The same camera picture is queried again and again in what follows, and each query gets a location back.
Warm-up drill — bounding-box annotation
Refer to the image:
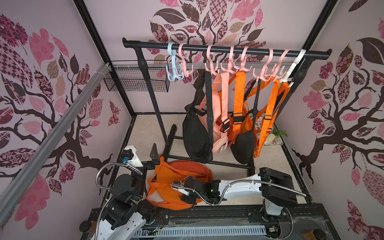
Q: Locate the orange bag underneath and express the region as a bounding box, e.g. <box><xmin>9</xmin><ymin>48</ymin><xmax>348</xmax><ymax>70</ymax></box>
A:
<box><xmin>146</xmin><ymin>155</ymin><xmax>214</xmax><ymax>211</ymax></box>

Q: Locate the black and orange bag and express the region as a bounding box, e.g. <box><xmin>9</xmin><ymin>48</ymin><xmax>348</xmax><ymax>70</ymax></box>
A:
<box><xmin>183</xmin><ymin>71</ymin><xmax>214</xmax><ymax>164</ymax></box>

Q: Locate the bright orange waist bag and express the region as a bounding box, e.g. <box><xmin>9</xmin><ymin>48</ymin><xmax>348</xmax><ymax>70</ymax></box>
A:
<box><xmin>241</xmin><ymin>80</ymin><xmax>291</xmax><ymax>158</ymax></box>

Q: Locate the small black sling bag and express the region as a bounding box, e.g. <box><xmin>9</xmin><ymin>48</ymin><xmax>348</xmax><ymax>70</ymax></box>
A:
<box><xmin>230</xmin><ymin>82</ymin><xmax>261</xmax><ymax>164</ymax></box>

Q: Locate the dark orange backpack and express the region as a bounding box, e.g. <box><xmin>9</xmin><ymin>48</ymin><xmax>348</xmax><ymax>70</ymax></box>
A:
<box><xmin>224</xmin><ymin>71</ymin><xmax>253</xmax><ymax>147</ymax></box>

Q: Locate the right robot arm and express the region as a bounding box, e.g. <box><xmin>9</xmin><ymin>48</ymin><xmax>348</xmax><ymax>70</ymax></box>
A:
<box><xmin>171</xmin><ymin>168</ymin><xmax>307</xmax><ymax>217</ymax></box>

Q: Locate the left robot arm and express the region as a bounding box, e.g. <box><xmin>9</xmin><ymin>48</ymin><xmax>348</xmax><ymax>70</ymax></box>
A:
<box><xmin>93</xmin><ymin>144</ymin><xmax>161</xmax><ymax>240</ymax></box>

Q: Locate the light blue multi-hook hanger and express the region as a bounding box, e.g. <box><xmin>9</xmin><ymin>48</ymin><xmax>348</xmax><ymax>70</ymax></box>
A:
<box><xmin>166</xmin><ymin>42</ymin><xmax>185</xmax><ymax>82</ymax></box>

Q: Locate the pink multi-hook hanger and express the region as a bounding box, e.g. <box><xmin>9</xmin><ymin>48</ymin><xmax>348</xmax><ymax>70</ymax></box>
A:
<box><xmin>178</xmin><ymin>44</ymin><xmax>194</xmax><ymax>78</ymax></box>
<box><xmin>270</xmin><ymin>49</ymin><xmax>290</xmax><ymax>80</ymax></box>
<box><xmin>234</xmin><ymin>46</ymin><xmax>252</xmax><ymax>73</ymax></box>
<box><xmin>205</xmin><ymin>45</ymin><xmax>220</xmax><ymax>76</ymax></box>
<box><xmin>221</xmin><ymin>46</ymin><xmax>237</xmax><ymax>74</ymax></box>
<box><xmin>253</xmin><ymin>49</ymin><xmax>274</xmax><ymax>82</ymax></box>

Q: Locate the white multi-hook hanger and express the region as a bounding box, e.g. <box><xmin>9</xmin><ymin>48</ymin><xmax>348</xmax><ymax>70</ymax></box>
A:
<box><xmin>280</xmin><ymin>49</ymin><xmax>307</xmax><ymax>88</ymax></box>

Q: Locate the right flexible metal conduit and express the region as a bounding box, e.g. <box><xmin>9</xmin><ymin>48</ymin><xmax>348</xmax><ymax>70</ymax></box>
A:
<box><xmin>174</xmin><ymin>175</ymin><xmax>307</xmax><ymax>207</ymax></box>

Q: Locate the black clothes rack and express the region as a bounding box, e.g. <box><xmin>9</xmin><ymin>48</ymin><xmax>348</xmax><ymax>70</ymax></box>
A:
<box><xmin>122</xmin><ymin>38</ymin><xmax>332</xmax><ymax>176</ymax></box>

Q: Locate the brown bottle left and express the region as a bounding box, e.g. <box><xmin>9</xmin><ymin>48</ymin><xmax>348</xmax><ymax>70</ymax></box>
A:
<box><xmin>79</xmin><ymin>220</ymin><xmax>97</xmax><ymax>234</ymax></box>

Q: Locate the brown bottle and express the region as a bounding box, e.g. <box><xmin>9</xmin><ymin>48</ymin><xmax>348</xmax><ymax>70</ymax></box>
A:
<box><xmin>301</xmin><ymin>229</ymin><xmax>327</xmax><ymax>240</ymax></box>
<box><xmin>79</xmin><ymin>220</ymin><xmax>97</xmax><ymax>234</ymax></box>

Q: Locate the toy white radish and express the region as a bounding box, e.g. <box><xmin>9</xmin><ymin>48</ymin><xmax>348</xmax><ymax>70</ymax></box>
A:
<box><xmin>264</xmin><ymin>129</ymin><xmax>288</xmax><ymax>146</ymax></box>

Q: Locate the floral placemat cloth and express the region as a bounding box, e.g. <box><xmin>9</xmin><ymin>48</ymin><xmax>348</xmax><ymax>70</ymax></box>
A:
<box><xmin>264</xmin><ymin>136</ymin><xmax>284</xmax><ymax>146</ymax></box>

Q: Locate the brown bottle right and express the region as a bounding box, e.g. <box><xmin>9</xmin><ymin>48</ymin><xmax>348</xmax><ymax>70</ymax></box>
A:
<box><xmin>301</xmin><ymin>229</ymin><xmax>327</xmax><ymax>240</ymax></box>

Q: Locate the aluminium profile bar back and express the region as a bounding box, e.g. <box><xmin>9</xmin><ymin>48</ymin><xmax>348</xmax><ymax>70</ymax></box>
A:
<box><xmin>112</xmin><ymin>60</ymin><xmax>293</xmax><ymax>70</ymax></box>

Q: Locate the aluminium profile bar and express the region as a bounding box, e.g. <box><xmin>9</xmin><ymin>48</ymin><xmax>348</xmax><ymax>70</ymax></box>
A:
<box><xmin>112</xmin><ymin>60</ymin><xmax>293</xmax><ymax>70</ymax></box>
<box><xmin>1</xmin><ymin>63</ymin><xmax>111</xmax><ymax>224</ymax></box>

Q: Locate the aluminium profile bar left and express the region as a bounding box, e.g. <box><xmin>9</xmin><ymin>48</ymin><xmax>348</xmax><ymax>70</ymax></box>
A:
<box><xmin>1</xmin><ymin>63</ymin><xmax>111</xmax><ymax>224</ymax></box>

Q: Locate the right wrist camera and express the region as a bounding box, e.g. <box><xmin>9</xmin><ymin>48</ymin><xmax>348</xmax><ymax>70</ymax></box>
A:
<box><xmin>171</xmin><ymin>182</ymin><xmax>194</xmax><ymax>196</ymax></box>

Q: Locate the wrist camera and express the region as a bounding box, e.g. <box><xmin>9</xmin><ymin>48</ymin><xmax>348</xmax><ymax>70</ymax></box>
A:
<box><xmin>120</xmin><ymin>146</ymin><xmax>144</xmax><ymax>168</ymax></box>
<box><xmin>171</xmin><ymin>182</ymin><xmax>194</xmax><ymax>196</ymax></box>

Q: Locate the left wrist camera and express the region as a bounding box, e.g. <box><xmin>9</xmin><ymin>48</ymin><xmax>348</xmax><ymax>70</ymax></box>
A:
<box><xmin>120</xmin><ymin>146</ymin><xmax>144</xmax><ymax>168</ymax></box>

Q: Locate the white slotted cable duct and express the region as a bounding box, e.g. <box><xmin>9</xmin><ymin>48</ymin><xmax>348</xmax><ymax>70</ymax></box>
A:
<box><xmin>133</xmin><ymin>226</ymin><xmax>267</xmax><ymax>239</ymax></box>

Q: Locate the black wire basket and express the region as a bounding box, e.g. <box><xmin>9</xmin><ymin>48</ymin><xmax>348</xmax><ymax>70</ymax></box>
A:
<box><xmin>104</xmin><ymin>63</ymin><xmax>170</xmax><ymax>93</ymax></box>

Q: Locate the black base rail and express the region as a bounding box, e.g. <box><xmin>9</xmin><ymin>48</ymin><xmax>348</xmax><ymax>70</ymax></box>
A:
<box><xmin>88</xmin><ymin>203</ymin><xmax>334</xmax><ymax>227</ymax></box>

